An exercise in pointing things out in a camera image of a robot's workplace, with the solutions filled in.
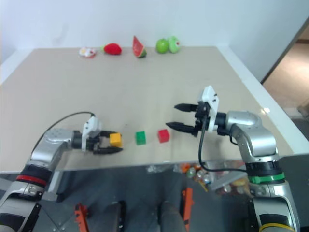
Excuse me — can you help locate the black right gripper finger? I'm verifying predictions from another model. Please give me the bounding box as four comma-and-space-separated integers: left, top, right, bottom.
165, 121, 200, 138
174, 103, 199, 113

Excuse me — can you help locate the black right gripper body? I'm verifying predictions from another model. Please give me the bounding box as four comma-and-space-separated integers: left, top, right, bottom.
194, 101, 211, 133

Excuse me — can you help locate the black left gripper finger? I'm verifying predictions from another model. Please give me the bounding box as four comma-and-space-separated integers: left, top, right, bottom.
100, 130, 120, 139
94, 145, 124, 156

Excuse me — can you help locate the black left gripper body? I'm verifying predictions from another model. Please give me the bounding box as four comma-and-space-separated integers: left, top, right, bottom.
87, 130, 107, 155

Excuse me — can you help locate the yellow cube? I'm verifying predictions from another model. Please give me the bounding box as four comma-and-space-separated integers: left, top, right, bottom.
109, 132, 122, 147

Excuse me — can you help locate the red cube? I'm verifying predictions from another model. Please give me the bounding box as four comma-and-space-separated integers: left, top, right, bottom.
157, 129, 170, 144

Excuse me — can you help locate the green cube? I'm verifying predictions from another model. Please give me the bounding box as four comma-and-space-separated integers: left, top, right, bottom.
135, 130, 147, 145

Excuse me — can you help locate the green apple toy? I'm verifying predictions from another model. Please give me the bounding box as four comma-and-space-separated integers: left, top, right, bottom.
155, 38, 170, 55

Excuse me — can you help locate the grey bin of toy fruit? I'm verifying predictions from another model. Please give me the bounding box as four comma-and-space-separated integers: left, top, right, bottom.
178, 161, 251, 195

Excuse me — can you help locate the dark rounded shape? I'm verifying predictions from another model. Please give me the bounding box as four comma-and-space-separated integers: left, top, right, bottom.
157, 200, 187, 232
105, 200, 127, 232

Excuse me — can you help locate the orange clamp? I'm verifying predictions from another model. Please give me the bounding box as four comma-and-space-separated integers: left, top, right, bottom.
181, 187, 195, 231
74, 202, 89, 232

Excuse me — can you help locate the watermelon slice toy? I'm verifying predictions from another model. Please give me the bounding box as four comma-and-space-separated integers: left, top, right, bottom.
132, 35, 148, 59

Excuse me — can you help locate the red strawberry toy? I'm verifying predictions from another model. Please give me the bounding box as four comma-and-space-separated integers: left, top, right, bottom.
100, 43, 123, 56

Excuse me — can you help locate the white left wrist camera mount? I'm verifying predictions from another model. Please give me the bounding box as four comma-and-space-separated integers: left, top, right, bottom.
81, 116, 103, 152

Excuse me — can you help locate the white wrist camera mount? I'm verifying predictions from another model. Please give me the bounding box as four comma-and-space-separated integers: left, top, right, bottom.
81, 116, 103, 152
197, 85, 221, 133

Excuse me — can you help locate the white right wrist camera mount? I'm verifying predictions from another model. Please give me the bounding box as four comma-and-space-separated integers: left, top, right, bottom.
197, 85, 221, 133

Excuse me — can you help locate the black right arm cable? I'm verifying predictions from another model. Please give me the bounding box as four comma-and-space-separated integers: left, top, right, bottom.
198, 113, 249, 174

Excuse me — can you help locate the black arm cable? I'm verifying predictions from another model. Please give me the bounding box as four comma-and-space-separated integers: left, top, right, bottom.
198, 113, 249, 174
30, 111, 96, 158

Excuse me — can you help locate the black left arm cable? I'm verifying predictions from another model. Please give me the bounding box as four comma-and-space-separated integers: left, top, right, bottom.
30, 111, 96, 158

